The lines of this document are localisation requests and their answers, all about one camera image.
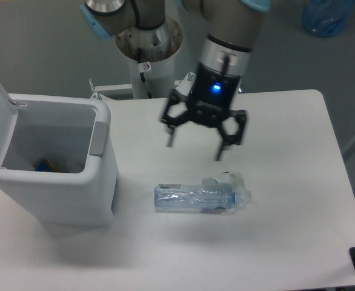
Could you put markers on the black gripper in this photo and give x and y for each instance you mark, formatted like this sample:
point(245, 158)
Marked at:
point(208, 103)

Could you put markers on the white lidded trash can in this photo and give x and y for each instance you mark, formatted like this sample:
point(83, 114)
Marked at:
point(56, 158)

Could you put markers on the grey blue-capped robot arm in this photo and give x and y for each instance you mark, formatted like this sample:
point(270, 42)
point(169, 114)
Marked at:
point(234, 28)

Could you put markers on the crushed clear plastic bottle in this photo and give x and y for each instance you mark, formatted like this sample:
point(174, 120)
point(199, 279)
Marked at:
point(194, 198)

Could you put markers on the blue yellow item in bin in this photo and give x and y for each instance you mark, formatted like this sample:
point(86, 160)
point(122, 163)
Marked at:
point(45, 166)

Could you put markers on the white table frame bracket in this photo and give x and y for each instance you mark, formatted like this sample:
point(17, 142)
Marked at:
point(114, 88)

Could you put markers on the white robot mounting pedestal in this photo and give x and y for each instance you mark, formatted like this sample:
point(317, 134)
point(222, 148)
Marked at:
point(151, 53)

